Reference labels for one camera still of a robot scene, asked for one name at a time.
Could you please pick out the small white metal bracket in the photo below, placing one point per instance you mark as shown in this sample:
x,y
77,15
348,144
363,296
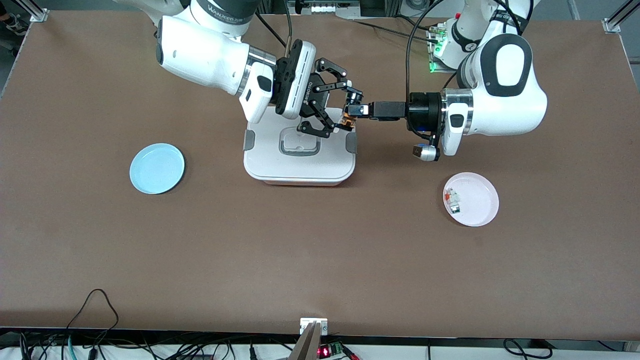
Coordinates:
x,y
306,322

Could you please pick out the black device with lit strip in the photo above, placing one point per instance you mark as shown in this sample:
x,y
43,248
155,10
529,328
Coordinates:
x,y
327,7

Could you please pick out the circuit board with red display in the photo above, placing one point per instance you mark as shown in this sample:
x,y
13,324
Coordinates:
x,y
327,351

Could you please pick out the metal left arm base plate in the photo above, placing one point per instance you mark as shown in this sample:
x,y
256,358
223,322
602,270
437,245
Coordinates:
x,y
431,65

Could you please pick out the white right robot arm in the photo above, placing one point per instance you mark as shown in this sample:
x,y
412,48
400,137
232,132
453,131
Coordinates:
x,y
200,55

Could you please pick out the small red white switch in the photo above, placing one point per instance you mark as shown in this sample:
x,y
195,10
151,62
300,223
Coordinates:
x,y
450,194

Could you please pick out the orange black push switch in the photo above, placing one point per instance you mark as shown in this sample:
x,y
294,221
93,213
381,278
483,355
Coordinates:
x,y
346,120

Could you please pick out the aluminium corner profile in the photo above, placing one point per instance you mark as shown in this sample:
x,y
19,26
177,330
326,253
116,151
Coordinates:
x,y
35,12
615,22

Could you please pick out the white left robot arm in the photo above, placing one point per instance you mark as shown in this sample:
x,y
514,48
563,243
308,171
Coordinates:
x,y
505,100

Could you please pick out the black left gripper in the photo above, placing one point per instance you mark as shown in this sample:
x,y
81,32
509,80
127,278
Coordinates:
x,y
424,111

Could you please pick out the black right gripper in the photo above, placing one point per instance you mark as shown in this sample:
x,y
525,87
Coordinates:
x,y
311,93

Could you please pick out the pink round plate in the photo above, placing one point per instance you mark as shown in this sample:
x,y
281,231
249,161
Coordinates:
x,y
477,200

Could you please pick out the light blue round plate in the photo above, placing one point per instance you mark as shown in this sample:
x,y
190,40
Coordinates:
x,y
156,168

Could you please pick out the grey metal camera pole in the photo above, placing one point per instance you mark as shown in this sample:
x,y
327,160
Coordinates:
x,y
306,345

